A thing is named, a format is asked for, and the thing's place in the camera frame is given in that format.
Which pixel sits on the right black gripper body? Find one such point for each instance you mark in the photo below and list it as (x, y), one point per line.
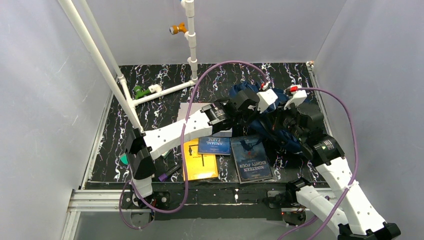
(285, 117)

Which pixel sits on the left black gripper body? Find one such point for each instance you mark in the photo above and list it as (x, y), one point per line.
(248, 110)

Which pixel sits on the navy blue student backpack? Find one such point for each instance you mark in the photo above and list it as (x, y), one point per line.
(263, 126)

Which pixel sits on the blue Animal Farm book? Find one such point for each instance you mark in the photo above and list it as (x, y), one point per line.
(214, 145)

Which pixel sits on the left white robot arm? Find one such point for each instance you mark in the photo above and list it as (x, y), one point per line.
(143, 147)

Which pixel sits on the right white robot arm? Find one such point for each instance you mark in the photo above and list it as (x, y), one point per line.
(352, 217)

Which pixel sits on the white green card pack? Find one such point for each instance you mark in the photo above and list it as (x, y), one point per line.
(165, 154)

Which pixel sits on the Nineteen Eighty-Four book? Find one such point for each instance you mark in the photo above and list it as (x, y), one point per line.
(251, 161)

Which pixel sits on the yellow book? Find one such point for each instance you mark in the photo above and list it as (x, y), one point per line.
(199, 166)

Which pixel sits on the green pipe valve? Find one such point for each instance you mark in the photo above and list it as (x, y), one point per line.
(139, 92)

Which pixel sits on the purple black marker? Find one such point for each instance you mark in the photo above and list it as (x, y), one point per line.
(169, 173)

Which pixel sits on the teal green eraser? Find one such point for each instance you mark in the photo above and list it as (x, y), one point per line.
(123, 159)

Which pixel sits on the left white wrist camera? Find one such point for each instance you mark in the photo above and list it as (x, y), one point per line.
(267, 98)

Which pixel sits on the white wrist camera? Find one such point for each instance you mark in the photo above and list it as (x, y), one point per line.
(267, 98)
(296, 96)

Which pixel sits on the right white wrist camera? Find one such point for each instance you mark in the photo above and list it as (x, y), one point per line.
(296, 96)

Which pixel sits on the white PVC pipe frame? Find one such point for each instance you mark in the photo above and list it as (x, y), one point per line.
(108, 65)

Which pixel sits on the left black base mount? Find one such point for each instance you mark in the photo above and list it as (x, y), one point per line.
(159, 199)

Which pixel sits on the aluminium rail frame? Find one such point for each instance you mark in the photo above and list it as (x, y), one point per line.
(346, 188)

